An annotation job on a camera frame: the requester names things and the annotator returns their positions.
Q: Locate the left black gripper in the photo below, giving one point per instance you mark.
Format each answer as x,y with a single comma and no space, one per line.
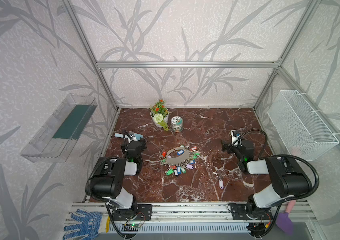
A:
132,142

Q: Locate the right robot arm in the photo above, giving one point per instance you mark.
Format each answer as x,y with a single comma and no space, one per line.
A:
292,178

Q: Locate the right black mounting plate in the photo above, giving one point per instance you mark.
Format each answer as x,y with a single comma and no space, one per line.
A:
248,212

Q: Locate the white wire mesh basket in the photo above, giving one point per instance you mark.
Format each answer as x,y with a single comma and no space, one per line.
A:
301,129

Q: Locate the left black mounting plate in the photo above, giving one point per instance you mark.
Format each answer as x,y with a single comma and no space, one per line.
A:
141,212

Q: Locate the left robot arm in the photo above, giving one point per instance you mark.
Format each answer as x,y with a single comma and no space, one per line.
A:
105,182

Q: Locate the round printed tin can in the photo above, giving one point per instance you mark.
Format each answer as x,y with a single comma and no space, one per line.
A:
176,124

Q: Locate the potted artificial flower plant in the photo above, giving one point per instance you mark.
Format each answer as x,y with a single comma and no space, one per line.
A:
160,115

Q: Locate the blue dotted work glove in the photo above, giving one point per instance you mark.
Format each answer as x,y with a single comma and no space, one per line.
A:
86,228

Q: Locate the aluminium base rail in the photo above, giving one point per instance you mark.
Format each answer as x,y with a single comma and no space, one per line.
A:
198,212

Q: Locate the keyring with coloured key tags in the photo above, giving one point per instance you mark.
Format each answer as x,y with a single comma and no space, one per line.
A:
180,159

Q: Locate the lilac key tag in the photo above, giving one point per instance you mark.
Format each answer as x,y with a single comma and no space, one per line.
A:
221,184

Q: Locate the black mounting plate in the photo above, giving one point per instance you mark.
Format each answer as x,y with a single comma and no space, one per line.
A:
248,212
141,212

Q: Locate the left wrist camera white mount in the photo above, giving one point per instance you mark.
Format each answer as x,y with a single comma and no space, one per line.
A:
130,136

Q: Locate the light blue garden trowel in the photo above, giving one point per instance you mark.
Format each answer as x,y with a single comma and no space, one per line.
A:
118,135

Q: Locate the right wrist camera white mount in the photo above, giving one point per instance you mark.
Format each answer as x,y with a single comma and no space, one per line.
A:
235,137

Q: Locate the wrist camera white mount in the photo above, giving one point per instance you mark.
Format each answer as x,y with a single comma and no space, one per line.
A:
235,137
130,136

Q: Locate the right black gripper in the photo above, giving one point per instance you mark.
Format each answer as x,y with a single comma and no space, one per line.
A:
230,146

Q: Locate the clear plastic wall shelf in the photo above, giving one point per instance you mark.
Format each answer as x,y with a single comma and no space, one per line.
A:
55,140

